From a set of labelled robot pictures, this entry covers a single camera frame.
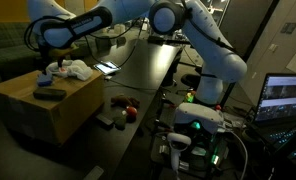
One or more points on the cardboard box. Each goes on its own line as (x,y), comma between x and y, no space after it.
(53,120)

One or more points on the black rectangular case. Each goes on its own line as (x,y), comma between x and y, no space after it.
(49,94)

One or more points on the brown plush toy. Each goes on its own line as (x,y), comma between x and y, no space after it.
(125,101)

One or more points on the white plastic bag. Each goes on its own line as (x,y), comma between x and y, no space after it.
(78,69)

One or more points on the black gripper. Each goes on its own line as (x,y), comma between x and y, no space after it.
(49,55)

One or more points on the open laptop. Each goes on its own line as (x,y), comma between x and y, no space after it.
(275,114)

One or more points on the blue sponge block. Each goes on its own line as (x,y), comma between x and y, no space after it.
(44,80)

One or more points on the green plaid sofa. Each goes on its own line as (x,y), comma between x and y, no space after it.
(16,58)

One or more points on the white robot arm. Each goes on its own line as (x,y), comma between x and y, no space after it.
(56,27)

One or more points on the red apple toy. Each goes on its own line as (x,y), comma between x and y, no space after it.
(131,111)

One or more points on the white VR controller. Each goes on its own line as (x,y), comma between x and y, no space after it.
(178,143)

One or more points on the white cloth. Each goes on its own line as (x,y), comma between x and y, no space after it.
(57,70)

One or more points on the white tablet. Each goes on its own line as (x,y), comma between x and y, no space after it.
(107,67)

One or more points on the green cloth wedge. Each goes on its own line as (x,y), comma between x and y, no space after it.
(120,120)

